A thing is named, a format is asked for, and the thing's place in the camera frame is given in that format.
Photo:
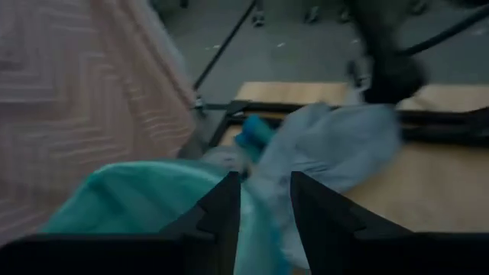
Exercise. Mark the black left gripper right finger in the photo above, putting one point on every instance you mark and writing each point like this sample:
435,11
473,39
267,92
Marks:
363,252

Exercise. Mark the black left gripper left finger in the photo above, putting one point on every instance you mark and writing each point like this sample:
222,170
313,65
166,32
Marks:
172,252

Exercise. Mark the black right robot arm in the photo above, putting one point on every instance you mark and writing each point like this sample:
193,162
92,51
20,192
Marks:
393,76

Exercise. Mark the grey crumpled cloth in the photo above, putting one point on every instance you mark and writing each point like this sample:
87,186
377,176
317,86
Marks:
336,145

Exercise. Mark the teal folded cloth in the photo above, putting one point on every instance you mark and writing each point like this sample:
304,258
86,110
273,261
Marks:
254,133

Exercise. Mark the cart caster wheel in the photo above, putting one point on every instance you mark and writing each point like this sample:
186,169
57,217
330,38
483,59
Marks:
199,105

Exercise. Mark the pink chevron cloth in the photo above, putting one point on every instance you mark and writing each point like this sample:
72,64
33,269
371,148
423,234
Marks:
76,95

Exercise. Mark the black aluminium frame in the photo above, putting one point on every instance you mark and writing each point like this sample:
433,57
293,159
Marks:
439,126

